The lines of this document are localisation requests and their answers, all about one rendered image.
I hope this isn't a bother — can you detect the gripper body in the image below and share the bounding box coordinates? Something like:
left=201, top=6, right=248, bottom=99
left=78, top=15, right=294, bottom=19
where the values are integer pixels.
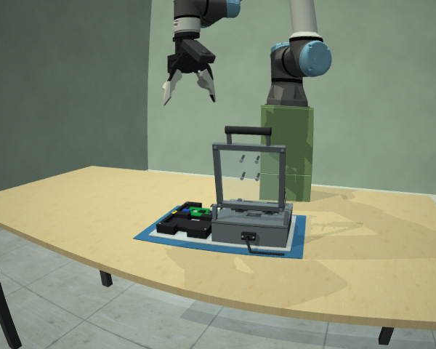
left=168, top=31, right=204, bottom=73

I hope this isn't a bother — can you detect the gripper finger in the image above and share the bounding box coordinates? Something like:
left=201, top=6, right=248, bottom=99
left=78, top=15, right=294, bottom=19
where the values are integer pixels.
left=163, top=57, right=182, bottom=105
left=196, top=63, right=216, bottom=102

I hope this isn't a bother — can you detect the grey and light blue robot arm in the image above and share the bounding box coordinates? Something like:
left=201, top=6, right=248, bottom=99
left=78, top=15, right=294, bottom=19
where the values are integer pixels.
left=173, top=0, right=331, bottom=107

